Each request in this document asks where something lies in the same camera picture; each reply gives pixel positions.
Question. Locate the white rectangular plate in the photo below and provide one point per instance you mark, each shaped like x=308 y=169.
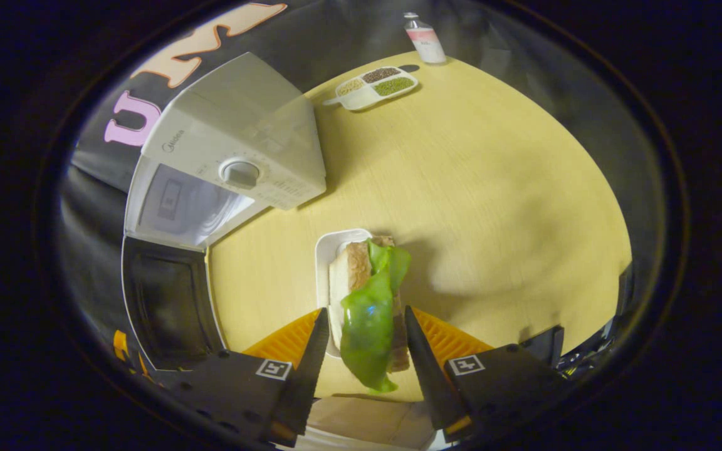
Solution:
x=326 y=250

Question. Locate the toast sandwich with green lettuce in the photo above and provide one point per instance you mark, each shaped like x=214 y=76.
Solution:
x=367 y=326

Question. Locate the black box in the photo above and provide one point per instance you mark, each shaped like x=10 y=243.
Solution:
x=546 y=344

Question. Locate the small bottle with pink label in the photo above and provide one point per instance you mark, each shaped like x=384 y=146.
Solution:
x=427 y=44

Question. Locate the white microwave oven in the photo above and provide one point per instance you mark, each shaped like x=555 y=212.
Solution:
x=242 y=125

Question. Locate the white divided dish of beans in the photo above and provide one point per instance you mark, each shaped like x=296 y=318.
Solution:
x=361 y=97

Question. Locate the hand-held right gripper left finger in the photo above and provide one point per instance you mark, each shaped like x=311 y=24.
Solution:
x=311 y=376

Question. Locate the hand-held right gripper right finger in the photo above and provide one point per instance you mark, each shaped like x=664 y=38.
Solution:
x=427 y=376

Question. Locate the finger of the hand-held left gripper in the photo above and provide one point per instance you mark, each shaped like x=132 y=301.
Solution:
x=129 y=354

